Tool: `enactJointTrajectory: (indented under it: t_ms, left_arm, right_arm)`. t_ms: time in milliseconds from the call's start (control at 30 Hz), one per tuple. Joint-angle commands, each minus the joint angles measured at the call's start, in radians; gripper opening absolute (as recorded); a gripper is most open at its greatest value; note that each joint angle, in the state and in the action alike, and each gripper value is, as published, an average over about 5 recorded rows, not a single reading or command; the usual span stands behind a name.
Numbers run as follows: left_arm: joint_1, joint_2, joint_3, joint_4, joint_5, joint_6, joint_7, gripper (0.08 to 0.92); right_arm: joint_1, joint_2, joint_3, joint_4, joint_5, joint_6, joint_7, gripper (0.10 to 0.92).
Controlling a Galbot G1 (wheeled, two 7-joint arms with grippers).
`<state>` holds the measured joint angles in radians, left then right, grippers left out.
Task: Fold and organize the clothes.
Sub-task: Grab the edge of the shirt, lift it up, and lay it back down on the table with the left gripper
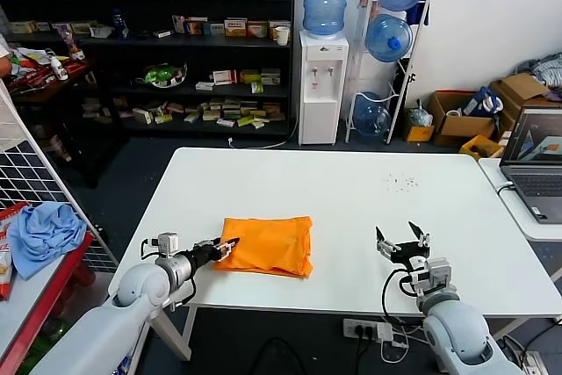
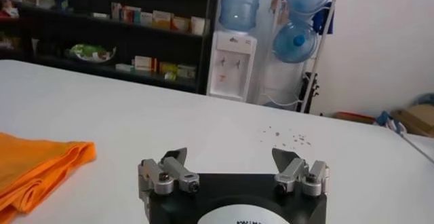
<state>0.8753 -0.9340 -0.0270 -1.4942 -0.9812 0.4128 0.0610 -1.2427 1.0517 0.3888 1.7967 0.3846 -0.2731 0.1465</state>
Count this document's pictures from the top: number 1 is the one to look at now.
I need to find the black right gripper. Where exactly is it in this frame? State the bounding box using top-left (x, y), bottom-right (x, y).
top-left (375, 220), bottom-right (431, 270)

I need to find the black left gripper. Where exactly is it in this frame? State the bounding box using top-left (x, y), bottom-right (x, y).
top-left (191, 237), bottom-right (241, 269)

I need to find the orange t-shirt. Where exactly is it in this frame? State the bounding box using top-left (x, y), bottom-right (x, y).
top-left (213, 215), bottom-right (314, 279)

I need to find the pile of grey clothes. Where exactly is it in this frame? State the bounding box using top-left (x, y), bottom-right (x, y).
top-left (514, 53), bottom-right (562, 102)

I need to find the white power adapter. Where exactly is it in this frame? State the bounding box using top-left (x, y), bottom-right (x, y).
top-left (375, 321), bottom-right (395, 344)

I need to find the white power strip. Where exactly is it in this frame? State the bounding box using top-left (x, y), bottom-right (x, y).
top-left (342, 318), bottom-right (383, 341)

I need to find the small yellow box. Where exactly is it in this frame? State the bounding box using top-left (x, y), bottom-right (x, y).
top-left (403, 122), bottom-right (436, 143)

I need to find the yellow crate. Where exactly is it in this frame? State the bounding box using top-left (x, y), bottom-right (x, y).
top-left (459, 133), bottom-right (505, 160)

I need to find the clear plastic bag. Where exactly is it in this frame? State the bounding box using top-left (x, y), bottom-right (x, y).
top-left (407, 100), bottom-right (435, 128)

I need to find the large open cardboard box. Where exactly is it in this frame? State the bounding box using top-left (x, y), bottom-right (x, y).
top-left (427, 90), bottom-right (498, 148)

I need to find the white metal jug rack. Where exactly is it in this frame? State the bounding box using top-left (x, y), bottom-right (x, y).
top-left (344, 0), bottom-right (433, 146)

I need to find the grey laptop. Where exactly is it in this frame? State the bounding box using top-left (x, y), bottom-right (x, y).
top-left (499, 105), bottom-right (562, 225)

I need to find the blue white bag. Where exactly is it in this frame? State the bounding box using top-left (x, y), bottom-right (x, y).
top-left (460, 86), bottom-right (506, 119)

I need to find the white water dispenser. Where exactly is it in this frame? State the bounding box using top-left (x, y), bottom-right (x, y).
top-left (298, 30), bottom-right (349, 147)

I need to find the red white medicine box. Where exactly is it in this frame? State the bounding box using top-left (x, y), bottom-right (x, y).
top-left (213, 69), bottom-right (239, 86)

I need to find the black side table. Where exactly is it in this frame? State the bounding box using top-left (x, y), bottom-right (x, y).
top-left (0, 58), bottom-right (128, 190)

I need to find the grey floor power strip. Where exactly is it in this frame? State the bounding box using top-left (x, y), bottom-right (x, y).
top-left (522, 350), bottom-right (550, 370)

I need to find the crumpled light blue cloth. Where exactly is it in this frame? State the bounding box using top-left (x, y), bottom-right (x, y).
top-left (6, 202), bottom-right (88, 282)

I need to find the bowl of green packets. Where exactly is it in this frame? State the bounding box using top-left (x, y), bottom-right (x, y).
top-left (135, 62), bottom-right (190, 90)

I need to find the red white shelf rack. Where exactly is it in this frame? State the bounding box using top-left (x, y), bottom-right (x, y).
top-left (0, 232), bottom-right (118, 375)

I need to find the brown cardboard box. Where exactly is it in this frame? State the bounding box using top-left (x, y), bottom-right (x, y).
top-left (488, 72), bottom-right (553, 130)

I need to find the black shelving unit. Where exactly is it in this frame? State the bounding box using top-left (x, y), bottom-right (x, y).
top-left (0, 0), bottom-right (297, 138)

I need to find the orange white medicine box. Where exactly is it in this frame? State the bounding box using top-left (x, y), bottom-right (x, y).
top-left (223, 18), bottom-right (248, 38)

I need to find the red snack bag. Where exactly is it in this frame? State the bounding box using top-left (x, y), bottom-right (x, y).
top-left (0, 203), bottom-right (30, 301)

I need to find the dark blue hanging cloth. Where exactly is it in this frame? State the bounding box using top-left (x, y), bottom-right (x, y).
top-left (405, 0), bottom-right (432, 27)

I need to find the blue plastic bottle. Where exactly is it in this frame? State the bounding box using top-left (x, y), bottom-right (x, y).
top-left (111, 8), bottom-right (129, 41)

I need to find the pink drink bottle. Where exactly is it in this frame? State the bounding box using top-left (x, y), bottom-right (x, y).
top-left (61, 28), bottom-right (86, 62)

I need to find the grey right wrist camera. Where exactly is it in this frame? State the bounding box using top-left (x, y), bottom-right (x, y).
top-left (410, 258), bottom-right (453, 298)

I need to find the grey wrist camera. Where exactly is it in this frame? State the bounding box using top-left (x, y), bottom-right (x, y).
top-left (156, 232), bottom-right (179, 257)
top-left (410, 258), bottom-right (453, 298)

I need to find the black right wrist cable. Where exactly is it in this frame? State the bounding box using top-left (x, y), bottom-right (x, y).
top-left (380, 267), bottom-right (416, 320)

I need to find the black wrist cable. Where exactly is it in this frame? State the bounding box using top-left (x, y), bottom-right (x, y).
top-left (140, 237), bottom-right (160, 260)
top-left (380, 267), bottom-right (416, 320)

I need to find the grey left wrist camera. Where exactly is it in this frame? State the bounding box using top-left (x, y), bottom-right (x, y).
top-left (156, 232), bottom-right (179, 257)

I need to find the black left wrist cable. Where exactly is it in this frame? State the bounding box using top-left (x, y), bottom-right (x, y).
top-left (140, 237), bottom-right (160, 260)

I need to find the black floor cable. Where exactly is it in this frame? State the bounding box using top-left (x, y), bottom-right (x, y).
top-left (245, 337), bottom-right (308, 375)

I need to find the white power cord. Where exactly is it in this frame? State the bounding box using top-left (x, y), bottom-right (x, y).
top-left (227, 126), bottom-right (300, 150)

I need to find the white wire grid panel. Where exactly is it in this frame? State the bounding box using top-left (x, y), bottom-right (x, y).
top-left (0, 80), bottom-right (119, 270)

